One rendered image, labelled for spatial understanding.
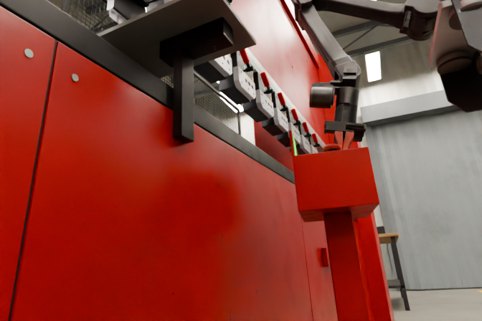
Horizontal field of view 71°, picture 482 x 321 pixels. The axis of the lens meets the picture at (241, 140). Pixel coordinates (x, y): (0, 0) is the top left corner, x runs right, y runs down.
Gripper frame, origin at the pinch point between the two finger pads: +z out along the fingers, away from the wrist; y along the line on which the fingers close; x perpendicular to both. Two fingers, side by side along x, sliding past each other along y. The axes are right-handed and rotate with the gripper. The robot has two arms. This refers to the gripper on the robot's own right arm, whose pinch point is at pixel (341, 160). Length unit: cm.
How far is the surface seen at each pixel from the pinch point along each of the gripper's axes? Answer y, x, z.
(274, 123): 30, -58, -31
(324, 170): 3.5, 15.0, 7.1
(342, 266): -2.2, 8.1, 25.5
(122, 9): 51, 32, -19
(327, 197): 2.3, 15.0, 12.8
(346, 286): -3.4, 8.1, 29.0
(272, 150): 52, -190, -58
